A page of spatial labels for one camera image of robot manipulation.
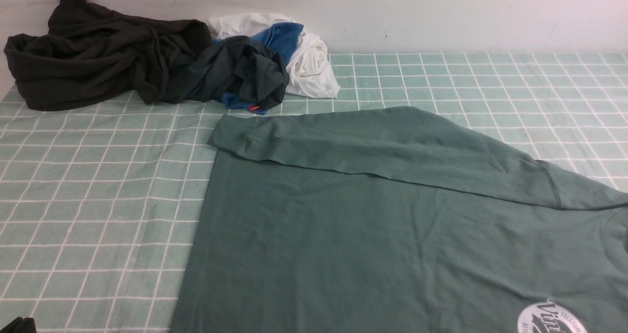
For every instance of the green long-sleeved shirt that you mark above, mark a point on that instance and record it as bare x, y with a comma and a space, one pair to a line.
398, 221

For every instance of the white crumpled garment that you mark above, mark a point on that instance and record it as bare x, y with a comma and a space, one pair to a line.
310, 72

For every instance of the dark teal crumpled garment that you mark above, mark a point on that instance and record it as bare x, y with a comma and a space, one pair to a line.
237, 71

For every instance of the blue crumpled garment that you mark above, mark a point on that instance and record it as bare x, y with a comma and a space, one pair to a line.
281, 38

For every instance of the green checkered tablecloth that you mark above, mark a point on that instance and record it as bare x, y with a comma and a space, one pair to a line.
99, 204

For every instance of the dark olive crumpled garment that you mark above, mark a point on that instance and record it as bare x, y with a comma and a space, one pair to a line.
92, 54

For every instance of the dark object at corner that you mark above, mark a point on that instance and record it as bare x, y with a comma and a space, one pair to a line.
20, 325

